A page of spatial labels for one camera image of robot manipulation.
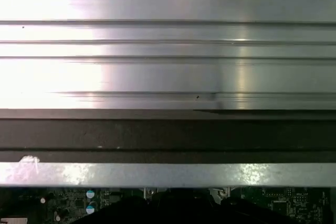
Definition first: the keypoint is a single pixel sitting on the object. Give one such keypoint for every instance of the teal top capacitor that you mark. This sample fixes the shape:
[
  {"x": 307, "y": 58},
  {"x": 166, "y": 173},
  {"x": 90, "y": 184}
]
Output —
[
  {"x": 90, "y": 193},
  {"x": 90, "y": 209}
]

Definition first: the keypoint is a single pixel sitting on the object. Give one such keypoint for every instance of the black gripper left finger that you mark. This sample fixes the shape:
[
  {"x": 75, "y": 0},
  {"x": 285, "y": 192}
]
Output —
[{"x": 147, "y": 213}]

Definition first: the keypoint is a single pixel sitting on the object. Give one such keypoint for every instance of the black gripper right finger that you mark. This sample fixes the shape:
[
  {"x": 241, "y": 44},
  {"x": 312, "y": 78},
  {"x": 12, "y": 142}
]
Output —
[{"x": 223, "y": 213}]

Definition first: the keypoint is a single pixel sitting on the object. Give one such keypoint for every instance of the black open PC case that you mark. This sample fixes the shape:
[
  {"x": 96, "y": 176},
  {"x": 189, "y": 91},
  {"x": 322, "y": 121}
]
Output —
[{"x": 168, "y": 134}]

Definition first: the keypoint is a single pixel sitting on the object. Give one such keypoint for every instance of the green motherboard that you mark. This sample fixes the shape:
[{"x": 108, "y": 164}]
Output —
[{"x": 288, "y": 205}]

